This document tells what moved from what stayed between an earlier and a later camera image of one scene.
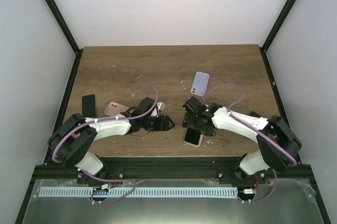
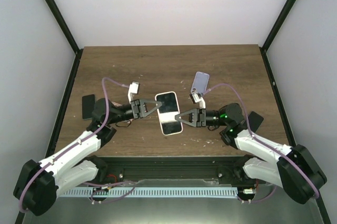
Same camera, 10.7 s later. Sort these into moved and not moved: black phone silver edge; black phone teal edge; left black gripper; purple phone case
Moved: left black gripper; black phone silver edge
Not moved: black phone teal edge; purple phone case
